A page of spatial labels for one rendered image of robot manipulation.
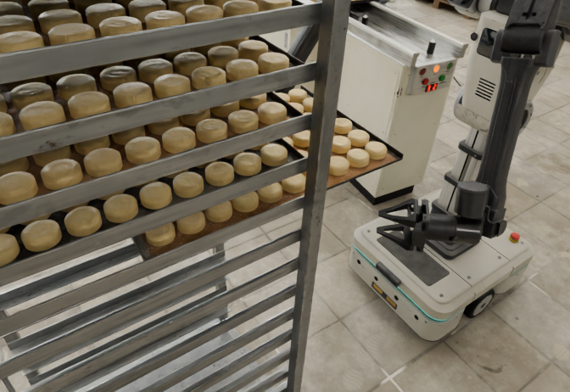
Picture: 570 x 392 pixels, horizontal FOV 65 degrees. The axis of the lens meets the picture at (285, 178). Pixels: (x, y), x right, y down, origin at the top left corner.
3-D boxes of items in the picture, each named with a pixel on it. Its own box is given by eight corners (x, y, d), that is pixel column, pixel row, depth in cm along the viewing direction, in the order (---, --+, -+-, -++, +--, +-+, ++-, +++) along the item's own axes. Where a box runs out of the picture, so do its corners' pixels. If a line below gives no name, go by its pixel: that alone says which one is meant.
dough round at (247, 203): (231, 212, 85) (230, 204, 83) (234, 195, 89) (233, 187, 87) (257, 214, 85) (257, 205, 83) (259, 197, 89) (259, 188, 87)
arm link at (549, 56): (564, 32, 87) (506, 30, 94) (554, 27, 83) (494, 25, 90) (509, 238, 97) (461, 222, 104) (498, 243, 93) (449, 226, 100)
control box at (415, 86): (405, 92, 206) (411, 64, 197) (444, 83, 215) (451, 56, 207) (410, 96, 203) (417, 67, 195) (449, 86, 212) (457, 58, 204)
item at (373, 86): (308, 146, 294) (321, 6, 240) (351, 135, 308) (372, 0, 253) (371, 210, 246) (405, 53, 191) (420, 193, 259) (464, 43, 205)
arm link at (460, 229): (483, 249, 91) (477, 238, 96) (488, 219, 89) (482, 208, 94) (447, 246, 92) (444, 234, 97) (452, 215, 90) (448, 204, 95)
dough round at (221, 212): (219, 201, 87) (219, 193, 86) (237, 213, 84) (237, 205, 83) (199, 214, 84) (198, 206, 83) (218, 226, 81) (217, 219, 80)
